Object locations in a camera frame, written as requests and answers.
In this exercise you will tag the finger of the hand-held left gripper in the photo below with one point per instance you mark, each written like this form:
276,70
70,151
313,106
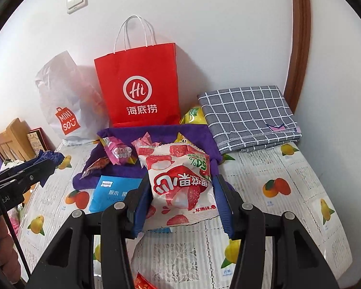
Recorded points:
27,165
33,177

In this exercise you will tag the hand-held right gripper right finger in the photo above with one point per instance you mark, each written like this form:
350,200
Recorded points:
225,207

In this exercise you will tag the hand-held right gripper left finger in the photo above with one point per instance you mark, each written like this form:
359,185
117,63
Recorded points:
140,204

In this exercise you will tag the blue snack packet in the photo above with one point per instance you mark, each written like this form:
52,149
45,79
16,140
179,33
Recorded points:
52,157

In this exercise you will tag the white pink jelly packet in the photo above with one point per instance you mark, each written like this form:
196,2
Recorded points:
174,186

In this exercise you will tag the pink candy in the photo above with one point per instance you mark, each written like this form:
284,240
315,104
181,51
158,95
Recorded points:
144,141

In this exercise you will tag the person's left forearm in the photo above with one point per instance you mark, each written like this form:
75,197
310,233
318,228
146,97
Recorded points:
3,246

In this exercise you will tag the patterned book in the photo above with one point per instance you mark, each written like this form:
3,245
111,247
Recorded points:
39,140

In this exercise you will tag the blue tissue pack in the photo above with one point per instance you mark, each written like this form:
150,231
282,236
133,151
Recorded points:
108,195

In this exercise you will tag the fruit print bed mat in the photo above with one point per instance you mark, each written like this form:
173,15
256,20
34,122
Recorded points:
273,216

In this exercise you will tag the yellow orange snack packet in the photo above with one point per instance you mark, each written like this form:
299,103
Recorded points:
97,165

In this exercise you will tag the purple towel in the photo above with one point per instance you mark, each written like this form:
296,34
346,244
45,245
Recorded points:
195,140

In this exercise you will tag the yellow triangular snack packet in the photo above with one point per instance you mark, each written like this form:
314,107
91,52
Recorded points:
180,138

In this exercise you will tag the long pink red snack packet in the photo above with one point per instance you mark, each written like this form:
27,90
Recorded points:
144,282

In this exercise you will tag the white plastic shopping bag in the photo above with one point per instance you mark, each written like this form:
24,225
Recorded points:
66,96

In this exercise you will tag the grey checked folded cloth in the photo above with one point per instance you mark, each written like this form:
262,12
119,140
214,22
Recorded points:
246,114

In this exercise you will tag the yellow green snack packet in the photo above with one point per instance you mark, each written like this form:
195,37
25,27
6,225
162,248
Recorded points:
194,116

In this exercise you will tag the red paper bag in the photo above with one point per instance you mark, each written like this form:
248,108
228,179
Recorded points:
138,66

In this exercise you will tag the white light switch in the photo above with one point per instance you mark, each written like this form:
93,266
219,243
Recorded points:
77,0

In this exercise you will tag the wooden door frame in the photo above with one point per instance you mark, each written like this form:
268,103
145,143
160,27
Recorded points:
300,36

